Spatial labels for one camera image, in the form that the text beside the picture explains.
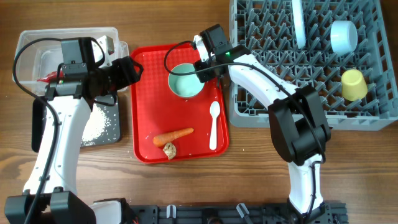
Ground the green bowl with rice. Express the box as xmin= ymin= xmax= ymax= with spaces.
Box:
xmin=168 ymin=63 xmax=205 ymax=98

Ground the white plastic spoon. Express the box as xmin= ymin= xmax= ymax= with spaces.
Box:
xmin=209 ymin=101 xmax=221 ymax=151

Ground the red snack wrapper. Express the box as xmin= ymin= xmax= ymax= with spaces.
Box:
xmin=37 ymin=70 xmax=63 ymax=83

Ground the orange carrot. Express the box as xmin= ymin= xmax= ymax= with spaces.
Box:
xmin=152 ymin=128 xmax=194 ymax=147

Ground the beige food lump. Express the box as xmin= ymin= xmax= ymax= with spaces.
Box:
xmin=163 ymin=142 xmax=177 ymax=160

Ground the light blue plate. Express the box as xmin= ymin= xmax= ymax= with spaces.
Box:
xmin=292 ymin=0 xmax=306 ymax=49

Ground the light blue bowl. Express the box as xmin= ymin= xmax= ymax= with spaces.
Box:
xmin=330 ymin=21 xmax=358 ymax=56

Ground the yellow plastic cup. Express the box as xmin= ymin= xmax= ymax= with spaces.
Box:
xmin=341 ymin=69 xmax=368 ymax=101

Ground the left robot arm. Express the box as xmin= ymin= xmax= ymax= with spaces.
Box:
xmin=4 ymin=37 xmax=144 ymax=223

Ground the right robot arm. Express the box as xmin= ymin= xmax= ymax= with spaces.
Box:
xmin=192 ymin=24 xmax=331 ymax=223

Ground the black waste bin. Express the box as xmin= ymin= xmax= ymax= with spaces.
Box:
xmin=31 ymin=95 xmax=121 ymax=152

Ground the grey dishwasher rack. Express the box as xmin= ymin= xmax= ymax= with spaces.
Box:
xmin=229 ymin=0 xmax=397 ymax=131

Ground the white rice pile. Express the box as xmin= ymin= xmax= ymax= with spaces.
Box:
xmin=81 ymin=104 xmax=121 ymax=147

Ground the clear plastic bin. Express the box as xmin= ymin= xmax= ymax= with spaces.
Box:
xmin=16 ymin=27 xmax=129 ymax=95

